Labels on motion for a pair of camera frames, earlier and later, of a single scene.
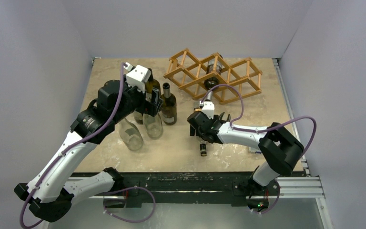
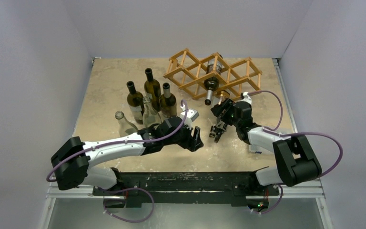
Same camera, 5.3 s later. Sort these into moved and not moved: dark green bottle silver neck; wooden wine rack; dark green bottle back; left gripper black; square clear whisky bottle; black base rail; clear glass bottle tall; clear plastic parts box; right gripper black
Moved: square clear whisky bottle; right gripper black; left gripper black
Not moved: dark green bottle silver neck; clear plastic parts box; black base rail; clear glass bottle tall; dark green bottle back; wooden wine rack
